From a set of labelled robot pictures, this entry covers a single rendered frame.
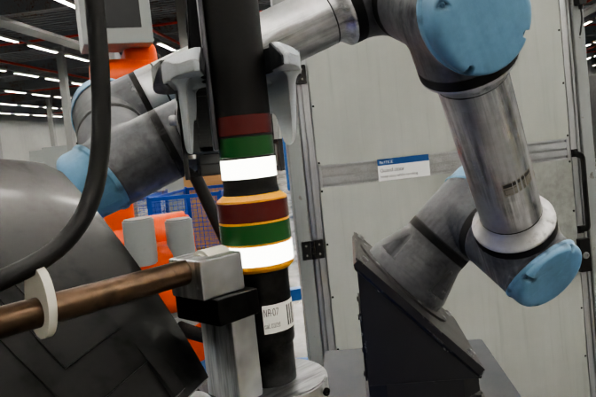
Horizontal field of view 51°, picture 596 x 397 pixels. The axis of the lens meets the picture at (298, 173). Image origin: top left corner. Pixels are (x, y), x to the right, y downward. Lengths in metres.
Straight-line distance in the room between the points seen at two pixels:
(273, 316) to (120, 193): 0.28
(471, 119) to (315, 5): 0.23
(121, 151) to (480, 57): 0.37
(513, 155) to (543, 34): 1.82
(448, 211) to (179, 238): 3.21
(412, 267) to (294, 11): 0.46
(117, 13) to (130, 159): 3.64
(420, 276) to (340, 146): 1.28
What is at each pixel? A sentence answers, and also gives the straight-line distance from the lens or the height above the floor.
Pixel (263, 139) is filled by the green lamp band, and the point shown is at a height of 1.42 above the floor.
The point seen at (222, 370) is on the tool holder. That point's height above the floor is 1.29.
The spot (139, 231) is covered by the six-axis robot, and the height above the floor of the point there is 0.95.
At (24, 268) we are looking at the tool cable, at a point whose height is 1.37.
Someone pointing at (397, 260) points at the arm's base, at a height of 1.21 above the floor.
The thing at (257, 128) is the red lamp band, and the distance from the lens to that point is 0.37.
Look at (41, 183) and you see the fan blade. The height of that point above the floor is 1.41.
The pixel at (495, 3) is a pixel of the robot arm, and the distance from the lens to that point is 0.68.
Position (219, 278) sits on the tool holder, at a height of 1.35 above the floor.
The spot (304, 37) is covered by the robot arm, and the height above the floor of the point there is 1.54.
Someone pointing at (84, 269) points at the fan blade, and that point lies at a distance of 0.40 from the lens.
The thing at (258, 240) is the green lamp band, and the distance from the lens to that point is 0.36.
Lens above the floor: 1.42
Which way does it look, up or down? 3 degrees down
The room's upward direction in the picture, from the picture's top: 6 degrees counter-clockwise
